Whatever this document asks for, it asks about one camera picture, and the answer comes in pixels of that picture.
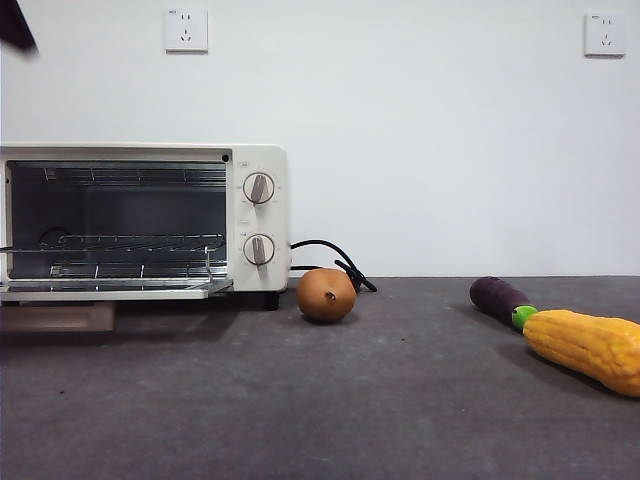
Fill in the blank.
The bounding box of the glass oven door with handle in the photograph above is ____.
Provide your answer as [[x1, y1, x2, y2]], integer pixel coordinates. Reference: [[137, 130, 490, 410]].
[[0, 277, 235, 334]]

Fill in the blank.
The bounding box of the beige oven knob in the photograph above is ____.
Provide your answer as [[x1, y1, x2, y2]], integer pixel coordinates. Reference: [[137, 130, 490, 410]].
[[242, 172, 276, 206], [242, 233, 276, 267]]

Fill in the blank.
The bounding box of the white Toshiba toaster oven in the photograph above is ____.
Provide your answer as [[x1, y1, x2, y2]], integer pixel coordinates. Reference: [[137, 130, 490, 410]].
[[0, 143, 290, 312]]

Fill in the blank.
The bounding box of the purple toy eggplant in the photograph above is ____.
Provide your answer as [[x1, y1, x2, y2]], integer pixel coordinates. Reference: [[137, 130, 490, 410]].
[[469, 276, 540, 333]]

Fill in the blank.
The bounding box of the yellow toy corn cob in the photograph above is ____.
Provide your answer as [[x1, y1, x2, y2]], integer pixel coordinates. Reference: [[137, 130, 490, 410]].
[[522, 309, 640, 399]]

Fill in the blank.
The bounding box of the white wall socket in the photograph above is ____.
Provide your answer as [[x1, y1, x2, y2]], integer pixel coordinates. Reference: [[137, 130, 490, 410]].
[[583, 12, 628, 59], [164, 7, 210, 55]]

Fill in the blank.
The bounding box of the metal wire oven rack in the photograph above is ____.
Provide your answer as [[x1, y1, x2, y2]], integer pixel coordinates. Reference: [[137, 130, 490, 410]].
[[0, 231, 226, 254]]

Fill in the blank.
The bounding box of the black power cable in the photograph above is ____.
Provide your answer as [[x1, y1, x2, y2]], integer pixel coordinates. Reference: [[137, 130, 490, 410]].
[[288, 239, 378, 294]]

